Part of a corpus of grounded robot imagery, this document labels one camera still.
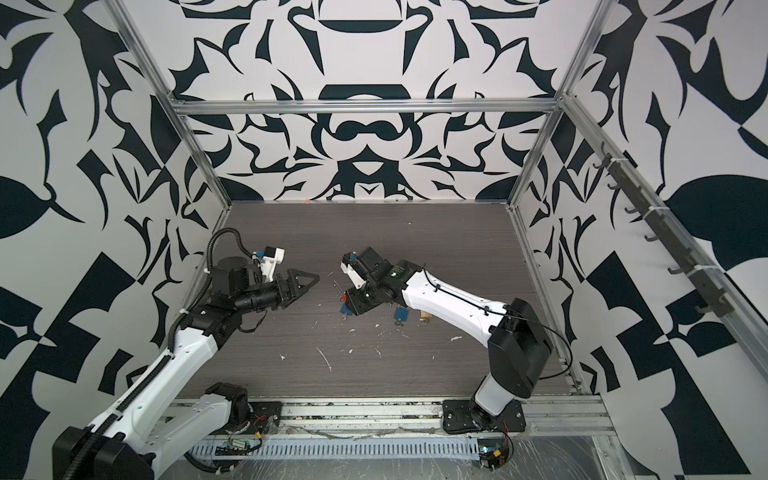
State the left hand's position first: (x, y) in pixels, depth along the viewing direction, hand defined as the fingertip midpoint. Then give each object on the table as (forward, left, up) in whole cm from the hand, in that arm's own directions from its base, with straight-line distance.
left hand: (314, 279), depth 74 cm
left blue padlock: (+1, -5, -22) cm, 22 cm away
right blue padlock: (0, -22, -22) cm, 31 cm away
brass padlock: (-1, -29, -22) cm, 37 cm away
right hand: (-2, -9, -8) cm, 12 cm away
